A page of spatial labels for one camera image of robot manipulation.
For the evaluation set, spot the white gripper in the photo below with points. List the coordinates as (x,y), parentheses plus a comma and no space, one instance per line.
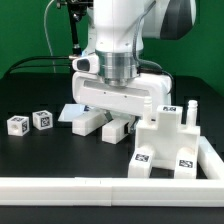
(91,90)

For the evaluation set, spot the white chair seat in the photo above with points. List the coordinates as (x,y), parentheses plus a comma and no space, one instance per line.
(167,135)

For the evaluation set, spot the white cube nut front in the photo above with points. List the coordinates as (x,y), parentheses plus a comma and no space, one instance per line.
(18,125)

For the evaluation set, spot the white cube nut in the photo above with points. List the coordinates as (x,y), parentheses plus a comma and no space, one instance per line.
(18,125)
(42,119)

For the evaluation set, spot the white long chair back bar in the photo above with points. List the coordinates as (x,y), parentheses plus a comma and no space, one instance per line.
(117,129)

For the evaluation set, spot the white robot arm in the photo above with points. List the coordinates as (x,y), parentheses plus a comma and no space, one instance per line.
(111,77)

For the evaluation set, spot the white rear chair bar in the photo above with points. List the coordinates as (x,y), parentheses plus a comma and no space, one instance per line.
(88,122)

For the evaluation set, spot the white tag base sheet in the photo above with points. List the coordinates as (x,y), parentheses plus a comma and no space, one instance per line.
(71,111)

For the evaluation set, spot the white cube nut left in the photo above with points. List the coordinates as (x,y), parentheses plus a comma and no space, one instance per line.
(42,119)

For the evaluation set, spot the white L-shaped fence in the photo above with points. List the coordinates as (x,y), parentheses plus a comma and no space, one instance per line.
(207,192)

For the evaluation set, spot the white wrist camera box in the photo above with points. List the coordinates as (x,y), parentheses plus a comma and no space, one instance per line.
(88,64)

